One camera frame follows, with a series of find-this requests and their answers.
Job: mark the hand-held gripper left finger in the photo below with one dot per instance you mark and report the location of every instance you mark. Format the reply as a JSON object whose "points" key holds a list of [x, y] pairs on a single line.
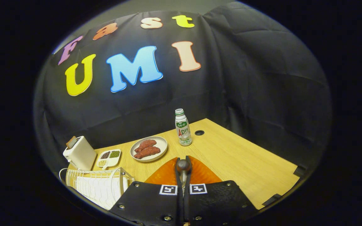
{"points": [[152, 201]]}

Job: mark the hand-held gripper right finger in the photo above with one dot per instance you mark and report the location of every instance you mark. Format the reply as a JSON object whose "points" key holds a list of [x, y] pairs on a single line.
{"points": [[218, 201]]}

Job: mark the beige ceramic plate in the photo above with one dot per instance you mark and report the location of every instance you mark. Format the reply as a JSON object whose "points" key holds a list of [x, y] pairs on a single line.
{"points": [[162, 144]]}

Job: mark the white divided bean dish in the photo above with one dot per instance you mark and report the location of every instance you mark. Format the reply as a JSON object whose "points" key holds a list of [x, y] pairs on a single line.
{"points": [[109, 158]]}

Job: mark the red meat piece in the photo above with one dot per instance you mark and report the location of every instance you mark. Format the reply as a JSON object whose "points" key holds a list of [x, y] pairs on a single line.
{"points": [[146, 145], [148, 152]]}

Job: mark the white green drink bottle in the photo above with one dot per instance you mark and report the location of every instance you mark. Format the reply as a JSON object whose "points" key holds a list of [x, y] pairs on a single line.
{"points": [[183, 128]]}

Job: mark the white toaster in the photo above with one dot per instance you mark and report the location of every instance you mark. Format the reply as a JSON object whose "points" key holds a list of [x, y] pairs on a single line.
{"points": [[82, 155]]}

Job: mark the toast slice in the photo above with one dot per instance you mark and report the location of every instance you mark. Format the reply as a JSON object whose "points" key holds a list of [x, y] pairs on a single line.
{"points": [[71, 142]]}

